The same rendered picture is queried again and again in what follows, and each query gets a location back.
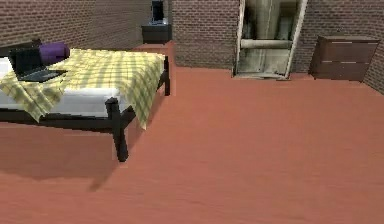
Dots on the black open laptop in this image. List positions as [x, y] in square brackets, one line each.
[30, 66]

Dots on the purple pillow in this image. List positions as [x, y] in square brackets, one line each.
[53, 52]

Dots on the black bedside table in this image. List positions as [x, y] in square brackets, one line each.
[156, 33]

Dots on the brown chest of drawers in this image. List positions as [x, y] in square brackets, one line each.
[343, 57]

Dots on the yellow checked blanket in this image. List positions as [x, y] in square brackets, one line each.
[106, 70]

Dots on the black frame bed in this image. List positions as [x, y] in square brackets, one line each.
[116, 126]

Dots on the dark blue box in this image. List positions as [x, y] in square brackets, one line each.
[157, 12]

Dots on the white framed doorway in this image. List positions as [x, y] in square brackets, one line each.
[268, 40]

